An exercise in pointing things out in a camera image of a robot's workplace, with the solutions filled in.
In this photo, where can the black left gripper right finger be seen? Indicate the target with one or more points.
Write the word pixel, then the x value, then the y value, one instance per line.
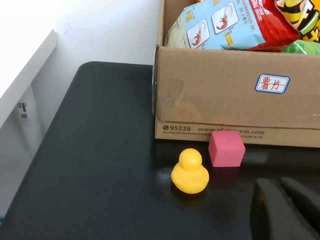
pixel 306 200

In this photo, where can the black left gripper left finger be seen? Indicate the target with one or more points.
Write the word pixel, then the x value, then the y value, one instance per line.
pixel 272 220

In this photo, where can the green snack bag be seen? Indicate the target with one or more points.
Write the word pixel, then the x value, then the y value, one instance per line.
pixel 303 48

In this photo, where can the pink foam cube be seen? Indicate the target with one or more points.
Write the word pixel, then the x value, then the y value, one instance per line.
pixel 226 152

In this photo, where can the yellow rubber duck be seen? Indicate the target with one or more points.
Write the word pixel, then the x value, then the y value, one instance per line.
pixel 190 175

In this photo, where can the cardboard box printed F2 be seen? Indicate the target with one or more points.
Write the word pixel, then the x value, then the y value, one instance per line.
pixel 212 100

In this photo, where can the large yellow chip bag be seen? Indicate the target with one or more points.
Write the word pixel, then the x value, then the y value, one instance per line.
pixel 302 17

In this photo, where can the red and blue prawn cracker bag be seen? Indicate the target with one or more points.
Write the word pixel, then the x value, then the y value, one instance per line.
pixel 232 25

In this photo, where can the white wall panel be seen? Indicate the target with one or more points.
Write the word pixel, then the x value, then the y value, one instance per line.
pixel 27 75

